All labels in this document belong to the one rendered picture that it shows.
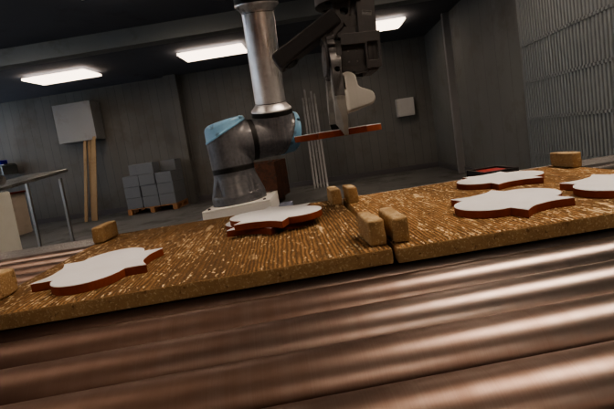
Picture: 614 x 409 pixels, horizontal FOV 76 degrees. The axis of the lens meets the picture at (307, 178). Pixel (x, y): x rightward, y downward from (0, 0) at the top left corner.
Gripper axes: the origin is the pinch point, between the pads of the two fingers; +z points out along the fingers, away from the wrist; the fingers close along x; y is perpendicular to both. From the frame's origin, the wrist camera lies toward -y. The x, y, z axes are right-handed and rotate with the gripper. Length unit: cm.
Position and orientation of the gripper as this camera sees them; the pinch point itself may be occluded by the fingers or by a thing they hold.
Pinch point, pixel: (336, 131)
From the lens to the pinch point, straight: 62.0
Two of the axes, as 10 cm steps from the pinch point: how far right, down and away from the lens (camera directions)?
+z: 1.0, 9.9, 1.0
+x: -0.4, -1.0, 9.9
